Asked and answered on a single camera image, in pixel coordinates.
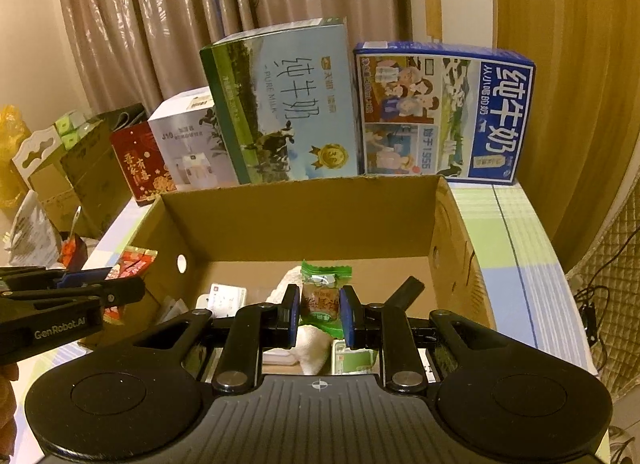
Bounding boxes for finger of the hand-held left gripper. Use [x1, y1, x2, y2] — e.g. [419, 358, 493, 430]
[0, 266, 114, 291]
[0, 275, 146, 311]

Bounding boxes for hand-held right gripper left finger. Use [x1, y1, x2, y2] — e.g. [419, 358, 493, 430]
[117, 285, 302, 393]

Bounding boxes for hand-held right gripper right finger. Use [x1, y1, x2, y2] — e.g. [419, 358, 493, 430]
[339, 285, 519, 393]

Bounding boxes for red snack packet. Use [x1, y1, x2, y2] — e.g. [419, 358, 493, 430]
[102, 245, 160, 322]

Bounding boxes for green candy packet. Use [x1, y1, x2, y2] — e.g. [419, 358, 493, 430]
[299, 260, 353, 340]

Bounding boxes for white knitted cloth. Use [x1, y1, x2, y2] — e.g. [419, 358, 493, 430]
[265, 266, 333, 376]

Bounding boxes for green medicine box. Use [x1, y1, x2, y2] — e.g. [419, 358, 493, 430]
[330, 339, 381, 375]

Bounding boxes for white power adapter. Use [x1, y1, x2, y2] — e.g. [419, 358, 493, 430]
[195, 283, 248, 320]

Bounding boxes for brown cardboard box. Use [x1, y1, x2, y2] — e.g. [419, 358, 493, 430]
[80, 174, 541, 380]

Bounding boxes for person's left hand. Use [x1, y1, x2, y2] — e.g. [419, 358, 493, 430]
[0, 364, 22, 451]

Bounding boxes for black plastic piece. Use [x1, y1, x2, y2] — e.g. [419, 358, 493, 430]
[390, 275, 426, 310]

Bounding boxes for silver plastic bag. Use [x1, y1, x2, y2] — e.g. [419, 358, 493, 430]
[7, 189, 66, 267]

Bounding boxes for small brown carton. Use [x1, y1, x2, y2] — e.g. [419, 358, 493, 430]
[30, 164, 83, 240]

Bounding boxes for large brown carton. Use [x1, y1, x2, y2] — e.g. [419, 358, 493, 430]
[60, 121, 136, 240]

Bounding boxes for red gift box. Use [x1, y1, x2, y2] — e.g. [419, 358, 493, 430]
[110, 123, 177, 207]

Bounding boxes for white cardboard cutout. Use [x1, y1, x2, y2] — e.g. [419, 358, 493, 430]
[11, 126, 66, 180]

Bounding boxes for yellow plastic bag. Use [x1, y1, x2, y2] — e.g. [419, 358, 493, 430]
[0, 104, 33, 207]

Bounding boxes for green tissue packs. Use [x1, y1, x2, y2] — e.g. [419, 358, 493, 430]
[54, 111, 96, 150]

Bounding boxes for white humidifier box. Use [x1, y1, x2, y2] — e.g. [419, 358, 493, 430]
[147, 86, 238, 192]

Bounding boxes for black paper bag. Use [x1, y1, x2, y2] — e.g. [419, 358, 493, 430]
[97, 103, 148, 132]

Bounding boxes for green milk carton box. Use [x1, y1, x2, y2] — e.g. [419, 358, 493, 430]
[199, 17, 363, 186]

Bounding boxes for blue milk carton box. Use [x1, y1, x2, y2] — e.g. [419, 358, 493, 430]
[352, 40, 536, 186]

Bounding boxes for beige curtain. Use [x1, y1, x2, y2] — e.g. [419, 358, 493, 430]
[52, 0, 411, 115]

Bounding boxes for quilted cover chair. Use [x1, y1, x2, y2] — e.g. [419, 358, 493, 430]
[565, 189, 640, 400]

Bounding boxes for wooden wardrobe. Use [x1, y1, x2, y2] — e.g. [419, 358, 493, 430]
[492, 0, 640, 265]

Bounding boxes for wooden slat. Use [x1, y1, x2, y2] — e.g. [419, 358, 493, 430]
[422, 0, 444, 42]

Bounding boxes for black cable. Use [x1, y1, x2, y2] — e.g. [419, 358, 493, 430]
[572, 284, 608, 375]

